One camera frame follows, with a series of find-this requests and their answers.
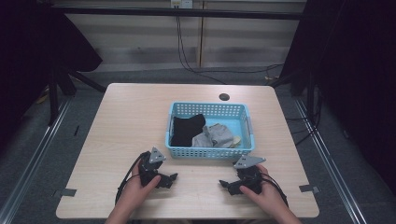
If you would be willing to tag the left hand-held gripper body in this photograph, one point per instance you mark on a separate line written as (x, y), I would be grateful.
(148, 169)

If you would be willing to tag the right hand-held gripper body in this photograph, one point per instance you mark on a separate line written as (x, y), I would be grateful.
(249, 175)

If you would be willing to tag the person's right hand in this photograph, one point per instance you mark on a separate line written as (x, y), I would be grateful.
(266, 194)

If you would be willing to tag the person's left hand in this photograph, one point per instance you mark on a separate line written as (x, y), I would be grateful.
(135, 191)

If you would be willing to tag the pale yellow sock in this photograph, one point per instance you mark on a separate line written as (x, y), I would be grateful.
(236, 141)

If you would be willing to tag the small grey sock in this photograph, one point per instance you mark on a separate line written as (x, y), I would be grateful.
(201, 141)

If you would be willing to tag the black sock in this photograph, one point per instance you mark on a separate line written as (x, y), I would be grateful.
(186, 130)

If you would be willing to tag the large grey sock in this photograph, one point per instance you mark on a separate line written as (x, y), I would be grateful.
(221, 135)

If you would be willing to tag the light blue plastic basket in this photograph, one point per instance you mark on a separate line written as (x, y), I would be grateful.
(239, 124)

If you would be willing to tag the grey tape strip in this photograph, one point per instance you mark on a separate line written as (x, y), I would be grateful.
(308, 188)
(68, 192)

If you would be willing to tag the small black floor piece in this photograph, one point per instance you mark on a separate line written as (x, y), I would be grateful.
(76, 130)

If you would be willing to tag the round dark table grommet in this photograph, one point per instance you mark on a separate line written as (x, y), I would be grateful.
(224, 96)

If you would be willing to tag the black metal stand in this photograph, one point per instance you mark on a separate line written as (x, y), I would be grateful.
(62, 82)
(303, 84)

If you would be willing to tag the black curtain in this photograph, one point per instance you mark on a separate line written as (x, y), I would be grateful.
(355, 77)
(28, 53)

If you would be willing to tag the black horizontal bar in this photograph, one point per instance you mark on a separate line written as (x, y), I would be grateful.
(155, 12)

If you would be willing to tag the aluminium floor rail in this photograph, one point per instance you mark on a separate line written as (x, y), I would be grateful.
(327, 155)
(37, 149)

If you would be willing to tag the white wall socket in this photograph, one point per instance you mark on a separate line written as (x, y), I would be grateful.
(181, 3)

